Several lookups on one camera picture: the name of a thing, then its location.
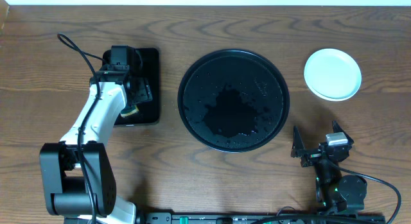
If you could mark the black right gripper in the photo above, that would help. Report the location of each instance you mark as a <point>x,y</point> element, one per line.
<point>311,156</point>

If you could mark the mint plate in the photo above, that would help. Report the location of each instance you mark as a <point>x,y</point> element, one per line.
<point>332,74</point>

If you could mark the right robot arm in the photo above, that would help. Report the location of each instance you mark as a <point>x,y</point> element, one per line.
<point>339,194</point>

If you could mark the black rectangular tray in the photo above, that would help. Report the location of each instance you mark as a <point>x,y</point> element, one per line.
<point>147,65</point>

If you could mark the black round tray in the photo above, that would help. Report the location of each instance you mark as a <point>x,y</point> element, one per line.
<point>233,100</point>

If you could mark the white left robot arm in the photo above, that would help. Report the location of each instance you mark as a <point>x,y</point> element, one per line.
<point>77,177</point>

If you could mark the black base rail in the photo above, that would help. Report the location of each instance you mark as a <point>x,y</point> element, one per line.
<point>167,218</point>

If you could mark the yellow green sponge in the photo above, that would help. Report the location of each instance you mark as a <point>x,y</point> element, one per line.
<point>129,110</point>

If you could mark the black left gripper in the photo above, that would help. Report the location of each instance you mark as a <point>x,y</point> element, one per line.
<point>141,90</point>

